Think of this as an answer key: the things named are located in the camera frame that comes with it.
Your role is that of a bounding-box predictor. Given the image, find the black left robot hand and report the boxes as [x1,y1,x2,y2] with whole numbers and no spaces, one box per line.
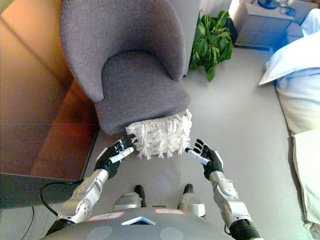
[94,133,138,180]

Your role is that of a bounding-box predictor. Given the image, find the thin dark cable loops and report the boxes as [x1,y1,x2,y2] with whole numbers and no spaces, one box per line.
[277,0,297,15]

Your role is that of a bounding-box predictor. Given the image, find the white fringed pillow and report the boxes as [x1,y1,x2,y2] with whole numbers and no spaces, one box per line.
[124,109,193,161]

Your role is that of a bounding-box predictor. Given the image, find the grey robot torso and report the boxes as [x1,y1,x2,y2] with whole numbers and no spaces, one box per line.
[44,206,235,240]

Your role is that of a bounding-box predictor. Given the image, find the silver left robot leg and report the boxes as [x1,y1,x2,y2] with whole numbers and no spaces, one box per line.
[113,184,147,212]

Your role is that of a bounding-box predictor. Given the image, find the grey fabric armchair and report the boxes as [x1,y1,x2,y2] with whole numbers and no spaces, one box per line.
[58,0,191,136]

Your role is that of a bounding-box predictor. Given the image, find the silver right robot leg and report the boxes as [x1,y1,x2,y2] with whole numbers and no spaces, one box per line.
[176,183,207,218]

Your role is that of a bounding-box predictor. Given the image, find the brown wooden cabinet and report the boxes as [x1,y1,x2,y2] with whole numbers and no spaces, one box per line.
[0,0,101,181]

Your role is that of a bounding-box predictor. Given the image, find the black cable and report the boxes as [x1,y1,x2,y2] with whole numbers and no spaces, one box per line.
[39,179,85,218]

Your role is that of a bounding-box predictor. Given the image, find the green potted plant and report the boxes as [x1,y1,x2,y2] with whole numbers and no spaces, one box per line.
[188,9,234,83]

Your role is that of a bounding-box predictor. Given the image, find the white bed with duvet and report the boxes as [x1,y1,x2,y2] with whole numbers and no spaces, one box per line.
[274,8,320,240]

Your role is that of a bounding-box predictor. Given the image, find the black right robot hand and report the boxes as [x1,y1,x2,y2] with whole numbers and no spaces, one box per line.
[184,138,225,181]

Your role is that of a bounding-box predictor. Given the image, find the white bed pillow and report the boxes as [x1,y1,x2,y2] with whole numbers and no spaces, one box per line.
[258,31,320,86]

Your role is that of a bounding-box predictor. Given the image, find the white nightstand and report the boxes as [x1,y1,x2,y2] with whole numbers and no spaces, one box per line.
[234,0,317,48]

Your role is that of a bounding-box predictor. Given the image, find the dark round object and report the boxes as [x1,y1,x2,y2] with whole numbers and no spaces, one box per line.
[257,0,279,9]

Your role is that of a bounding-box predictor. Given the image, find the silver robot leg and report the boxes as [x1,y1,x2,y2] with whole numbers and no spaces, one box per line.
[113,184,147,212]
[176,183,207,218]

